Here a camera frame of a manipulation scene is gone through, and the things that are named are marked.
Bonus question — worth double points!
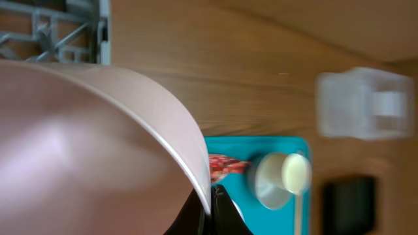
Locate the teal plastic tray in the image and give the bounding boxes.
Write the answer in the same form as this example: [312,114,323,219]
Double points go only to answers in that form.
[205,136,311,235]

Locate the left wooden chopstick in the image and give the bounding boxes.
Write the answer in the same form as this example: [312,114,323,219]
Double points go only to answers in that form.
[294,195,303,235]

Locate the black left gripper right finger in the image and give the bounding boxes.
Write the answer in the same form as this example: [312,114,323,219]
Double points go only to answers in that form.
[210,184,253,235]

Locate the grey small saucer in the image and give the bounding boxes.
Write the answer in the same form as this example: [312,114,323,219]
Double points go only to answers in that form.
[246,153,291,210]

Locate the black plastic tray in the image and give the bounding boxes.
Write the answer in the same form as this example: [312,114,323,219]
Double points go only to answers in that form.
[322,176,376,235]

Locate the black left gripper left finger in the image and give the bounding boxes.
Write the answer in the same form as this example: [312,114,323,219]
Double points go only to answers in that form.
[164,190,206,235]

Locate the clear plastic container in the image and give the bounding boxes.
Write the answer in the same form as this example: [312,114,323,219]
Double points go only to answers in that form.
[315,67,415,140]

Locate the cream cup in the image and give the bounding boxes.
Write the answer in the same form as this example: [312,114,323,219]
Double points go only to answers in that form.
[281,153,312,195]

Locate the grey dishwasher rack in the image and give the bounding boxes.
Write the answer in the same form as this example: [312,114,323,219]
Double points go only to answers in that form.
[1,0,111,65]

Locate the large white plate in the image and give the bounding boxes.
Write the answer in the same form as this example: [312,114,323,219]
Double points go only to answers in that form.
[232,200,245,223]

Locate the red snack wrapper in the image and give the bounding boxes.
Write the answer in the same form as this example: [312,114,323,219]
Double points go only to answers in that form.
[209,154,251,184]

